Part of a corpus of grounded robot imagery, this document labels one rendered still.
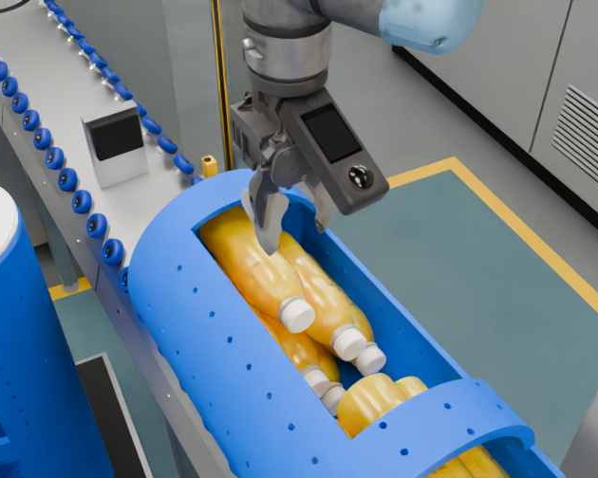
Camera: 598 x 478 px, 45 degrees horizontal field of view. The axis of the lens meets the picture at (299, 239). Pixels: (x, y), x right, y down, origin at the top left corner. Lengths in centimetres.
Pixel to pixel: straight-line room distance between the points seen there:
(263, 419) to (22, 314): 63
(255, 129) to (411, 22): 22
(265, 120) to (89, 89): 108
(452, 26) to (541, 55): 228
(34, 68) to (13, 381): 80
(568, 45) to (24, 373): 204
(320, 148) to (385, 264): 194
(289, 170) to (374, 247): 194
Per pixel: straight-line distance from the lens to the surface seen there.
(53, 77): 181
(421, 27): 52
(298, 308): 85
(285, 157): 67
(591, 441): 116
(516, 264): 264
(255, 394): 77
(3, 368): 134
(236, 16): 155
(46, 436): 153
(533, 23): 281
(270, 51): 61
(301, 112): 64
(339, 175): 62
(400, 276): 252
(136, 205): 139
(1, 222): 125
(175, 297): 88
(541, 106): 286
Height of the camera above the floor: 183
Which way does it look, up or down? 44 degrees down
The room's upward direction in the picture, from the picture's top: straight up
